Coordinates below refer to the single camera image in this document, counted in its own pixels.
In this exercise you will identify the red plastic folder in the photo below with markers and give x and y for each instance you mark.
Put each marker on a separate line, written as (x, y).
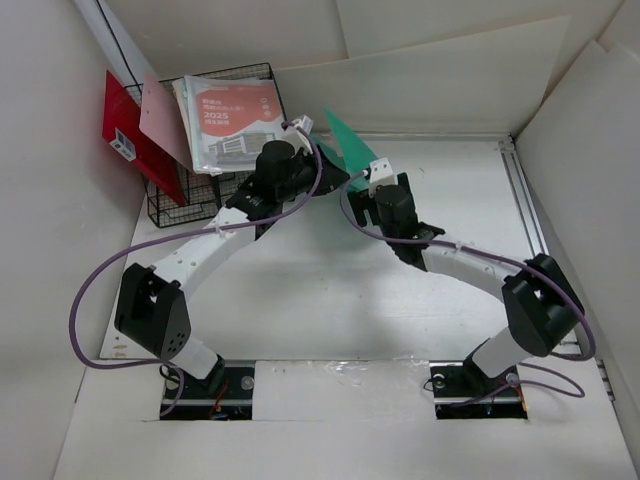
(121, 131)

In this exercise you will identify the clear sleeve orange 2025 brochure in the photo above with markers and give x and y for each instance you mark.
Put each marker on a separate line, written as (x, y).
(230, 121)

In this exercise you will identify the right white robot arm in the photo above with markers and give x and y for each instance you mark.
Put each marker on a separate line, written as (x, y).
(540, 305)

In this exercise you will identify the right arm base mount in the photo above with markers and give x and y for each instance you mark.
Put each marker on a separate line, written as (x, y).
(462, 391)

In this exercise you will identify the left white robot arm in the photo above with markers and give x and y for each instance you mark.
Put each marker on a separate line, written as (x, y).
(152, 306)

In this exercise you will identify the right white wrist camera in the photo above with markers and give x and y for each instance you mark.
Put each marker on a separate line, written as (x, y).
(381, 174)

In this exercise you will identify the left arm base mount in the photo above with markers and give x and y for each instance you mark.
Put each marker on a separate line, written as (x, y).
(188, 399)

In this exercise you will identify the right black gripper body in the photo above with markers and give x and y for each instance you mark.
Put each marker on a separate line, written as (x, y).
(361, 201)

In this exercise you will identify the black wire mesh organizer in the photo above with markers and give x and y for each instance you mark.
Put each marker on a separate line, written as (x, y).
(204, 194)

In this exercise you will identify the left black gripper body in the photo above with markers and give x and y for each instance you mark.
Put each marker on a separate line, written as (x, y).
(304, 170)

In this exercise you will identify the green plastic folder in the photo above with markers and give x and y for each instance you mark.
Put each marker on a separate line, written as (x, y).
(349, 156)

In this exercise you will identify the aluminium rail right side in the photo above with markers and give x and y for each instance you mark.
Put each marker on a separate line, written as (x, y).
(537, 241)

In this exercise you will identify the pink paper folder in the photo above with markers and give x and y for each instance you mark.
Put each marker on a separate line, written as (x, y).
(161, 121)

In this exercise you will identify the clear sleeve map brochure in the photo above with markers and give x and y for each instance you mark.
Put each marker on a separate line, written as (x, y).
(179, 88)

